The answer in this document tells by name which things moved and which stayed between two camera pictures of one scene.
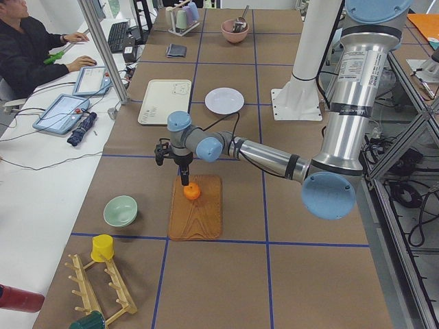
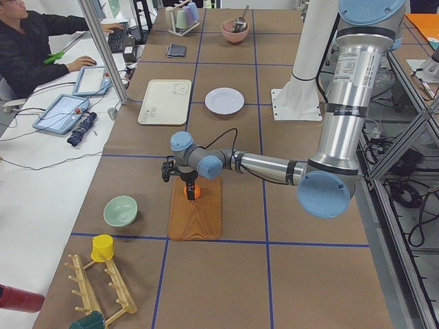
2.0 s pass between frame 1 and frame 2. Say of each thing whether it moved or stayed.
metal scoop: stayed
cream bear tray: stayed
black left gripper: moved
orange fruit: stayed
